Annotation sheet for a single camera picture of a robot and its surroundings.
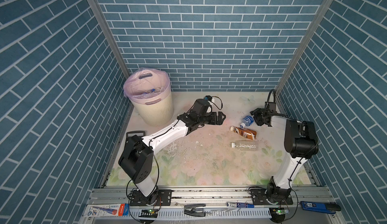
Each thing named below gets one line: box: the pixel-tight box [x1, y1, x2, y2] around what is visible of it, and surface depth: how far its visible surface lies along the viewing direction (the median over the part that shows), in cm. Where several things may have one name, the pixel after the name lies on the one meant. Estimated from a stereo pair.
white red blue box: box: [83, 203, 129, 217], surface depth 71 cm
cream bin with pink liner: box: [122, 67, 174, 127], surface depth 93 cm
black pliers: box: [183, 203, 207, 217], surface depth 70 cm
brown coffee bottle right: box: [229, 126, 257, 141], surface depth 95 cm
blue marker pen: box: [226, 201, 255, 208], surface depth 72 cm
